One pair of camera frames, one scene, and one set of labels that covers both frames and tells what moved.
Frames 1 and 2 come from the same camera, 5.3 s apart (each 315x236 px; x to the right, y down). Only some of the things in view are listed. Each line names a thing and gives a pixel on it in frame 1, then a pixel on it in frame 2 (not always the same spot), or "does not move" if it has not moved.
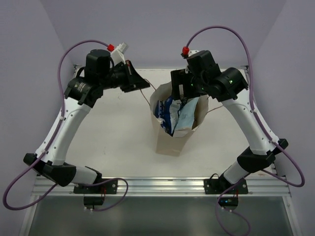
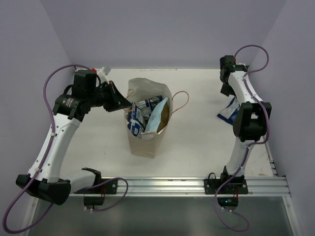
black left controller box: [93, 200] does not move
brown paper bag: [165, 143] -> [139, 89]
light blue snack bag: [185, 117] -> [157, 120]
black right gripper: [179, 83] -> [227, 89]
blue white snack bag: [166, 112] -> [229, 113]
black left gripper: [129, 74] -> [110, 96]
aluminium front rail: [267, 186] does not move
